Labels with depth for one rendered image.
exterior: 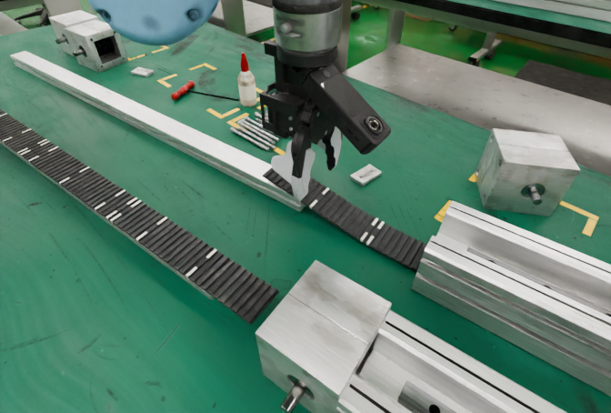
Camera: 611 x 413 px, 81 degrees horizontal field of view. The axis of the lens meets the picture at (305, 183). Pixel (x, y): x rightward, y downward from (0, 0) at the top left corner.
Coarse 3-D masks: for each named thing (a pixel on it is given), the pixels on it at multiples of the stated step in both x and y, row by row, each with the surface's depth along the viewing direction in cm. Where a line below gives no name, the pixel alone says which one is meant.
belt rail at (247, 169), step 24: (48, 72) 89; (96, 96) 79; (120, 96) 79; (144, 120) 72; (168, 120) 72; (168, 144) 71; (192, 144) 66; (216, 144) 66; (216, 168) 65; (240, 168) 61; (264, 168) 61; (264, 192) 60
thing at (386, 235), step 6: (384, 228) 53; (390, 228) 54; (384, 234) 52; (390, 234) 52; (378, 240) 52; (384, 240) 52; (390, 240) 52; (372, 246) 51; (378, 246) 51; (384, 246) 51
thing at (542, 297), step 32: (448, 224) 46; (480, 224) 44; (448, 256) 40; (480, 256) 44; (512, 256) 43; (544, 256) 41; (576, 256) 40; (416, 288) 46; (448, 288) 44; (480, 288) 40; (512, 288) 37; (544, 288) 37; (576, 288) 41; (608, 288) 39; (480, 320) 42; (512, 320) 39; (544, 320) 37; (576, 320) 35; (608, 320) 35; (544, 352) 39; (576, 352) 37; (608, 352) 35; (608, 384) 36
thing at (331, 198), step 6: (330, 192) 57; (324, 198) 56; (330, 198) 56; (336, 198) 56; (318, 204) 55; (324, 204) 55; (330, 204) 55; (318, 210) 54; (324, 210) 54; (324, 216) 54
